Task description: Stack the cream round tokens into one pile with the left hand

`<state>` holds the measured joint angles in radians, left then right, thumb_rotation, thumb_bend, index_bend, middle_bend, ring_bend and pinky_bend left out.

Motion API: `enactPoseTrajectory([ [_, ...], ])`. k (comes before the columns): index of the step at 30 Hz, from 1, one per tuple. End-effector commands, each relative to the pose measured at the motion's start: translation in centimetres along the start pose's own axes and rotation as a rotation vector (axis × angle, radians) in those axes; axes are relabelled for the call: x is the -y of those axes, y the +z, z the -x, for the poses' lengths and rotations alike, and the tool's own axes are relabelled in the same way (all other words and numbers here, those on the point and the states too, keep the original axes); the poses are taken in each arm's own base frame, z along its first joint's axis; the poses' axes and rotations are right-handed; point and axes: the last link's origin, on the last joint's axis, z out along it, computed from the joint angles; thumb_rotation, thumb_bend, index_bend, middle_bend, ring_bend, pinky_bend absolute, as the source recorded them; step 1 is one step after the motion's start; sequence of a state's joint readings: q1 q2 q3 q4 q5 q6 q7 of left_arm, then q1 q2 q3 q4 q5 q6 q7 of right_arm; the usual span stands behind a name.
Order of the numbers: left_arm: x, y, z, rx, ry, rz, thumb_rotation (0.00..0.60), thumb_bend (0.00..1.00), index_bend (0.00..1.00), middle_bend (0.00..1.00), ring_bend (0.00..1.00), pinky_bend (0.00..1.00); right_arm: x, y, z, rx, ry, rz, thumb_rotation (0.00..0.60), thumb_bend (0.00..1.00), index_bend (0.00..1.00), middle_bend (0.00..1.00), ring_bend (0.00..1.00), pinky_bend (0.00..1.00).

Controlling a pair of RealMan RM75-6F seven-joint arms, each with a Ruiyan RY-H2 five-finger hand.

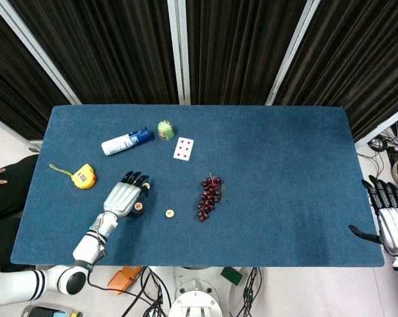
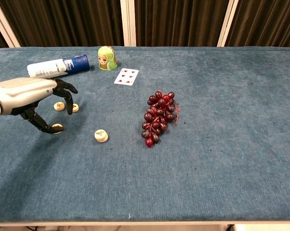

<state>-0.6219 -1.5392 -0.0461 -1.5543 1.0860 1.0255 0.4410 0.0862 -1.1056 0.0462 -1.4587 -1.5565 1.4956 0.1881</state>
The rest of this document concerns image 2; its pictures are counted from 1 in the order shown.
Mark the red grape bunch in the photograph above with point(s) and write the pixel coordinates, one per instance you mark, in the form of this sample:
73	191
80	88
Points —
159	115

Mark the six of hearts card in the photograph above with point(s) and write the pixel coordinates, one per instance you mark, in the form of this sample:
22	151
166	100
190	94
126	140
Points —
126	77

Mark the green nesting doll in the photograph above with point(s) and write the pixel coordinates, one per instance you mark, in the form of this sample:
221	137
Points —
107	59

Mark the wooden token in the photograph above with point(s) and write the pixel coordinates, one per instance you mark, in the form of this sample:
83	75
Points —
75	108
59	106
102	140
57	125
101	133

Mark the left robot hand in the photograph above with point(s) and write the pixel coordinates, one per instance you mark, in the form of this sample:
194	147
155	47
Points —
24	93

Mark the blue felt table cover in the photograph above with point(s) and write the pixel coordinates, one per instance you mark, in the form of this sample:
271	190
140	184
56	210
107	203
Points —
183	168

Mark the white frame post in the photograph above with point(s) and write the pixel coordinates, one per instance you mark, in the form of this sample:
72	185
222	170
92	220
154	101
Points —
5	24
128	21
229	24

